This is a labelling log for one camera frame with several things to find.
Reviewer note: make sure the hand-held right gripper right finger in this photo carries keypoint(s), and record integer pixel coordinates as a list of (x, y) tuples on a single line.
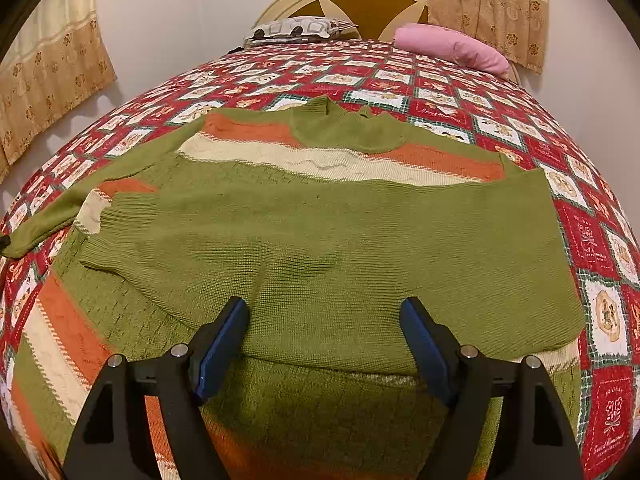
[(425, 345)]

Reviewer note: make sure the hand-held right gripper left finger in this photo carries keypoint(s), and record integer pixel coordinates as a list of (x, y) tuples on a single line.
[(222, 345)]

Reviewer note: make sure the green striped knit sweater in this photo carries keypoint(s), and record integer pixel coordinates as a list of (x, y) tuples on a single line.
[(325, 240)]

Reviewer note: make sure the red printed bedspread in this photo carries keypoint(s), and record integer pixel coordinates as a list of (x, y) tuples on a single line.
[(600, 240)]

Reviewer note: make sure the pink pillow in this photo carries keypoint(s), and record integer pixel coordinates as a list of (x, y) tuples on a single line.
[(450, 45)]

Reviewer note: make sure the beige floral curtain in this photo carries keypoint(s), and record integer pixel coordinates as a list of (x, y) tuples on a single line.
[(480, 10), (50, 75)]

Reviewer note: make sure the grey patterned pillow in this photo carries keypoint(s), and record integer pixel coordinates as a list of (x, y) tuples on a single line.
[(290, 30)]

